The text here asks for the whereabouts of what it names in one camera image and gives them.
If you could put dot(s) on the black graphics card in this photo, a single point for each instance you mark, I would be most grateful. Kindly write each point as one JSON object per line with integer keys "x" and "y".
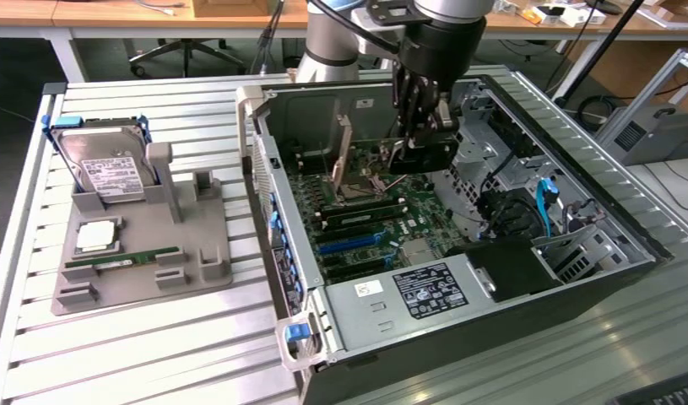
{"x": 428, "y": 158}

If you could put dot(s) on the grey parts rack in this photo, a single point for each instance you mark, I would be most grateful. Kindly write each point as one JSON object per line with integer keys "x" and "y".
{"x": 146, "y": 236}

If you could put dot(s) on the dark labelled RAM stick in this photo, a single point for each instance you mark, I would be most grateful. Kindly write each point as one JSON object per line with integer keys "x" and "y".
{"x": 360, "y": 219}

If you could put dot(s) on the metal socket cover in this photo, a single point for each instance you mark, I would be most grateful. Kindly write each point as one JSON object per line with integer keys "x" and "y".
{"x": 380, "y": 181}

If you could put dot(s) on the black tripod pole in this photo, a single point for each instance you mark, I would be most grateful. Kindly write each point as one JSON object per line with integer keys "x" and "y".
{"x": 604, "y": 44}

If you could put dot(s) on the black office chair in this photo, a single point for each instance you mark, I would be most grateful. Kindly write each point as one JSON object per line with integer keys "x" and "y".
{"x": 188, "y": 52}

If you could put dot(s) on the green RAM stick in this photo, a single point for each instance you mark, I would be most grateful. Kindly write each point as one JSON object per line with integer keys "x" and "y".
{"x": 124, "y": 258}

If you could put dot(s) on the black keyboard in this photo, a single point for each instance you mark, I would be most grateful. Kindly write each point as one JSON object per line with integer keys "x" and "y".
{"x": 675, "y": 394}

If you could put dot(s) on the grey power supply unit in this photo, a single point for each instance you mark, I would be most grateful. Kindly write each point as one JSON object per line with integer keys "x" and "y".
{"x": 370, "y": 312}

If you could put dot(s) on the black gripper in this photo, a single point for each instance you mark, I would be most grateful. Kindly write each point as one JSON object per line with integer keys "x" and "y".
{"x": 441, "y": 50}

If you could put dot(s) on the black open PC case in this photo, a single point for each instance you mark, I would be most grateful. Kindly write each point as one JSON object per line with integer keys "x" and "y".
{"x": 545, "y": 325}

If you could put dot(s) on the blue expansion slot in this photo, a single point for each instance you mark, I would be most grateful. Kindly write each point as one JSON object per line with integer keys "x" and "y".
{"x": 349, "y": 244}

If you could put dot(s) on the grey machine box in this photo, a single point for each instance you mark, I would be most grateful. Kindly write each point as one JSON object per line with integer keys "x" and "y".
{"x": 659, "y": 135}

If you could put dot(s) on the silver CPU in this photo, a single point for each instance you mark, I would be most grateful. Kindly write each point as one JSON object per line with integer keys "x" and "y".
{"x": 96, "y": 234}

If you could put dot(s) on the hard disk blue carrier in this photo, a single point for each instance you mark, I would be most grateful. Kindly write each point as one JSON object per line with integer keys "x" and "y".
{"x": 96, "y": 152}

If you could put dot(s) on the thin locking lever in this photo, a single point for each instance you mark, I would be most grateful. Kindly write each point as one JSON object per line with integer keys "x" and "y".
{"x": 324, "y": 164}

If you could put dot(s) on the CPU socket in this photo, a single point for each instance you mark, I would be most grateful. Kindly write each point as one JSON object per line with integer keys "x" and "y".
{"x": 360, "y": 194}

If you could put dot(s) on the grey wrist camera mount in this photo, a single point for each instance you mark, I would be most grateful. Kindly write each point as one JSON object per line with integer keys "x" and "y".
{"x": 377, "y": 29}

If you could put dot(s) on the silver chipset heatsink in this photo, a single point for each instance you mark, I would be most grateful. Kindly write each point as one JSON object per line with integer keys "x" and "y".
{"x": 417, "y": 252}

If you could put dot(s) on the blue case latch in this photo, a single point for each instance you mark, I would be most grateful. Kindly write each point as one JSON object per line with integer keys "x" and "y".
{"x": 294, "y": 332}

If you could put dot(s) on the aluminium profile frame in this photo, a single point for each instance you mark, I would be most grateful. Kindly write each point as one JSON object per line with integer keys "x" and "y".
{"x": 687, "y": 55}

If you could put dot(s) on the black plastic shroud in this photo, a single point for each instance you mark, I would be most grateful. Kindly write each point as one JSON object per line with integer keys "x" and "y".
{"x": 507, "y": 270}

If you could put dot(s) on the metal disk bay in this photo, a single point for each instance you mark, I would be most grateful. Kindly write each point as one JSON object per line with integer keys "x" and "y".
{"x": 489, "y": 143}

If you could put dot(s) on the green motherboard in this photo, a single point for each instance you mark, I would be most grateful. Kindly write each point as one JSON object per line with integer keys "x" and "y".
{"x": 416, "y": 215}

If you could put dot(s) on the small white box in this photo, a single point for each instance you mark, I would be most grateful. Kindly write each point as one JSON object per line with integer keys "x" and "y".
{"x": 580, "y": 17}

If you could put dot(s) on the brown cardboard box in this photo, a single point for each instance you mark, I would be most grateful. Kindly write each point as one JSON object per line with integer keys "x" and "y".
{"x": 230, "y": 7}

